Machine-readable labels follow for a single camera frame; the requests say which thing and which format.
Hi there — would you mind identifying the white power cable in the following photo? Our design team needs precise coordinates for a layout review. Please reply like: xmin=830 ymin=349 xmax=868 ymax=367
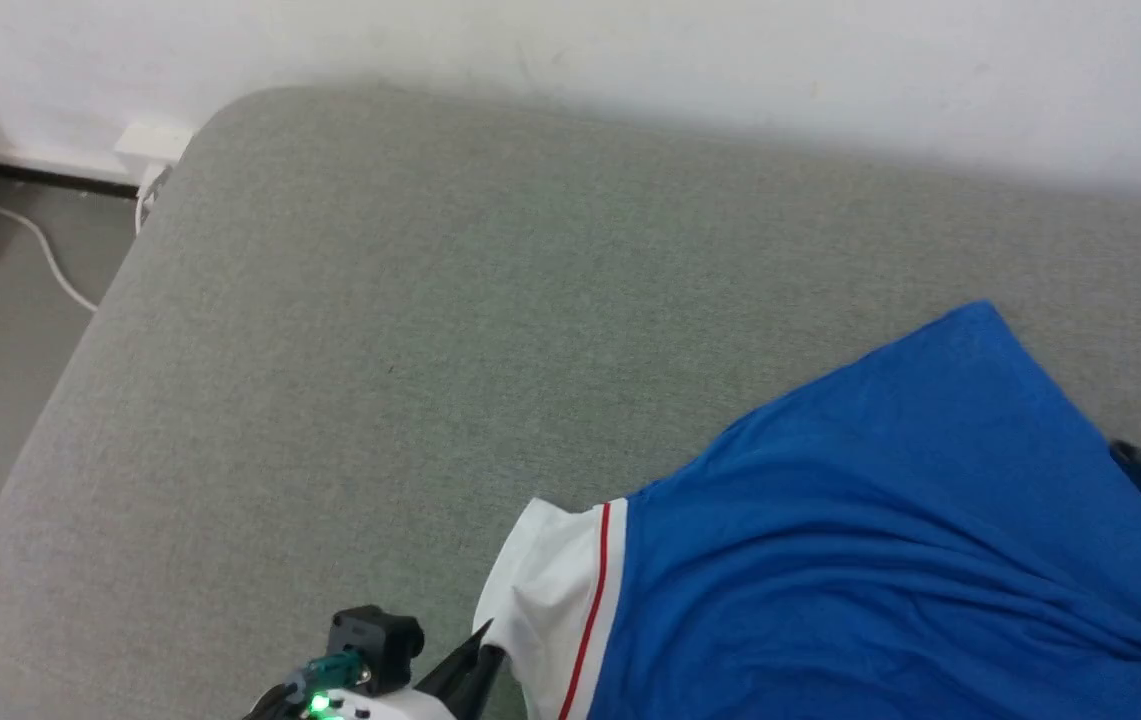
xmin=0 ymin=163 xmax=174 ymax=314

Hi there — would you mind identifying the blue white red-striped garment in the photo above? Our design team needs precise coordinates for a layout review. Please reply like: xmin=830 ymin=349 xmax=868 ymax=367
xmin=473 ymin=300 xmax=1141 ymax=720

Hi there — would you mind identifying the grey-green fabric sofa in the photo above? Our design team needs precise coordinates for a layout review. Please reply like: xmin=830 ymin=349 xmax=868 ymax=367
xmin=0 ymin=84 xmax=1141 ymax=720

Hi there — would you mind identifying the teal-plug left camera cable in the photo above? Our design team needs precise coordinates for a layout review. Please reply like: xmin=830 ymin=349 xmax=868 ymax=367
xmin=275 ymin=652 xmax=367 ymax=706

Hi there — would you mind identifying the black skirting strip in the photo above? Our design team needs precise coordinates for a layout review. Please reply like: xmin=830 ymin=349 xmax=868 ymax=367
xmin=0 ymin=148 xmax=141 ymax=200

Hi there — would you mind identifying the white wall socket box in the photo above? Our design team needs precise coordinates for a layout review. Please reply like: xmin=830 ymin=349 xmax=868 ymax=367
xmin=114 ymin=121 xmax=197 ymax=167

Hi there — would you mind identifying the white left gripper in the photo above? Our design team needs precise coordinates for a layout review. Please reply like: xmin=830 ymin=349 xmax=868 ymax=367
xmin=245 ymin=620 xmax=508 ymax=720

